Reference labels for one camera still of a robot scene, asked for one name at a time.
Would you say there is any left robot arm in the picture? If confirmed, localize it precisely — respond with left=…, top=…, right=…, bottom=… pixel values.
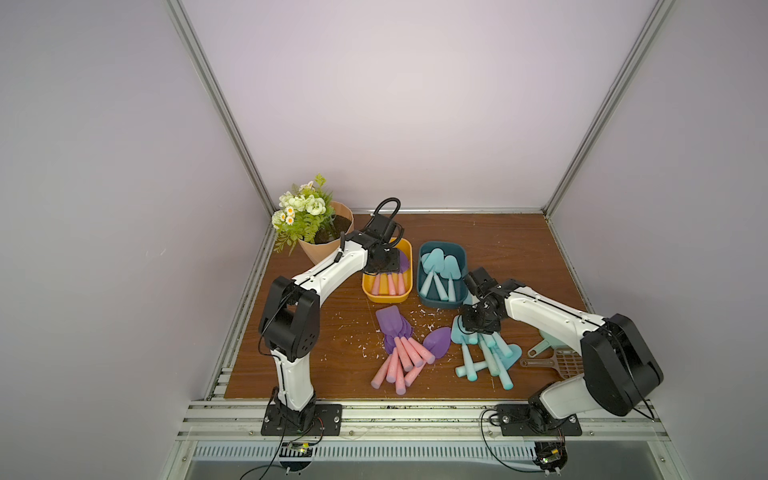
left=259, top=213, right=404, bottom=423

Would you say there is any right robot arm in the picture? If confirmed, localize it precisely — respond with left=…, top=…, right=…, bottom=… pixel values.
left=461, top=268, right=664, bottom=431

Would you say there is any yellow storage box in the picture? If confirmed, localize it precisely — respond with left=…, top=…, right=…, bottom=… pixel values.
left=362, top=239, right=415, bottom=304

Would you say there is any dark teal storage box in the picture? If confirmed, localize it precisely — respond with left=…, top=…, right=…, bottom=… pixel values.
left=416, top=241, right=468, bottom=310

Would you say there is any beige flower pot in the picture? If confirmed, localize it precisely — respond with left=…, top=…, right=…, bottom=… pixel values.
left=299, top=201, right=354, bottom=264

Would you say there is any green plant with white flowers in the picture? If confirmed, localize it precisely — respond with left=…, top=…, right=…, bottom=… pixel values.
left=271, top=174, right=335, bottom=253

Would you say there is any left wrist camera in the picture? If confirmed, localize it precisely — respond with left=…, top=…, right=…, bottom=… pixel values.
left=363, top=197, right=403, bottom=244

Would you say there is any right black cable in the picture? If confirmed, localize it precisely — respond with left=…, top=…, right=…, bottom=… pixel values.
left=478, top=409, right=568, bottom=475

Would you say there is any black cable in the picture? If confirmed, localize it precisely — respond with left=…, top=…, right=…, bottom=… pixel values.
left=478, top=409, right=568, bottom=475
left=238, top=413, right=325, bottom=480

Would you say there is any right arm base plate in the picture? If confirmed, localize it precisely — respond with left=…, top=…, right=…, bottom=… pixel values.
left=495, top=403, right=583, bottom=437

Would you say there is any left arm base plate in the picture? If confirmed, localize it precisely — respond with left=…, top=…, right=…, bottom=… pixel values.
left=260, top=402, right=343, bottom=437

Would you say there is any left black cable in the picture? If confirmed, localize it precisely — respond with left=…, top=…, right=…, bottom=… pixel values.
left=238, top=413, right=325, bottom=480

